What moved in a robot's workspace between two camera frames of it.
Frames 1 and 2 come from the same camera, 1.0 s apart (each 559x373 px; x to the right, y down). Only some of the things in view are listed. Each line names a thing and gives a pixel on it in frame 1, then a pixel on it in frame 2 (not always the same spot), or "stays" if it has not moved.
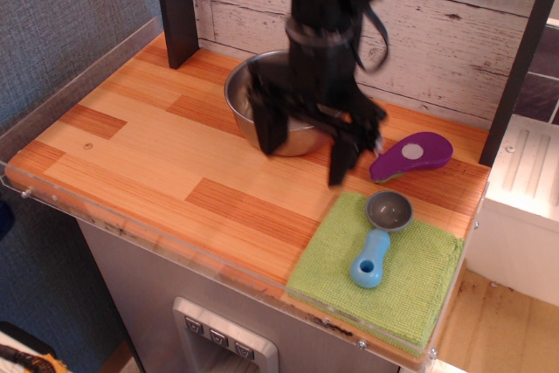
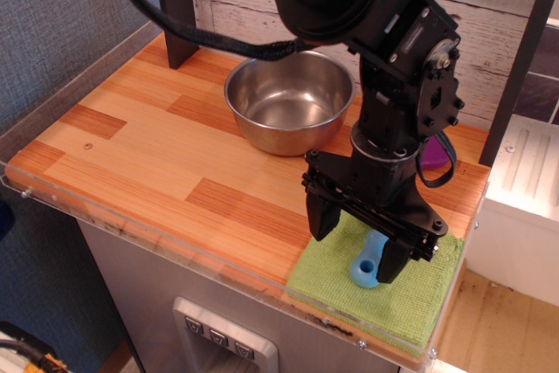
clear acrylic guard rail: (221, 272) stays
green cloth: (422, 268) stays
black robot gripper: (323, 77) → (379, 187)
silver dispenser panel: (211, 343) stays
